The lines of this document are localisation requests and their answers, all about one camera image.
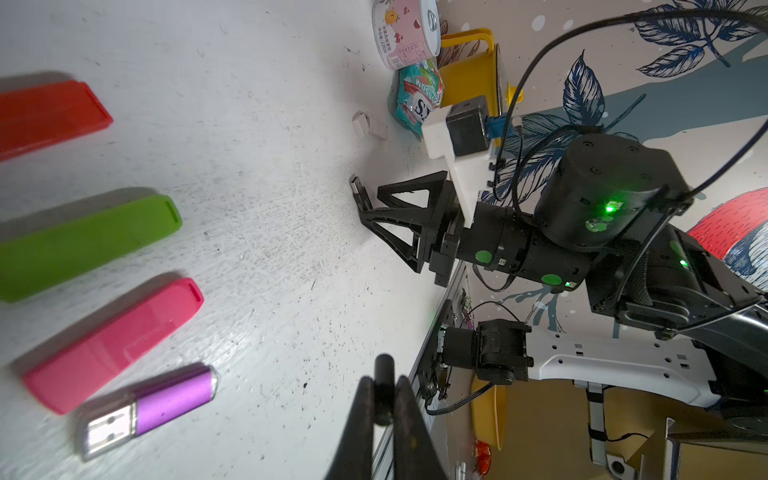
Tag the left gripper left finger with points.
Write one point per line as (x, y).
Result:
(354, 455)

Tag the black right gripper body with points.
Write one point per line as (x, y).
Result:
(443, 201)

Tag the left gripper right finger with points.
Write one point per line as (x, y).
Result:
(414, 454)

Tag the black usb drive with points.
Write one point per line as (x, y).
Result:
(356, 187)

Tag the black usb cap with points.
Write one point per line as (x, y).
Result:
(384, 390)

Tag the clear usb cap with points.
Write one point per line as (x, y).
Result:
(366, 125)

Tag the purple usb drive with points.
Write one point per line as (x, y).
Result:
(117, 422)

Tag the pink usb drive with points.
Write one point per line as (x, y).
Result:
(71, 376)

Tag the green usb drive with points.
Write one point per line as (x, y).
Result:
(44, 259)

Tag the red usb drive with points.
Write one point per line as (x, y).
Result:
(39, 117)

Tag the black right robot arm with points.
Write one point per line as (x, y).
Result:
(603, 223)

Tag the green candy packet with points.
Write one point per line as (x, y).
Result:
(419, 92)

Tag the yellow toy pot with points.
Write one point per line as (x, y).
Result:
(469, 67)

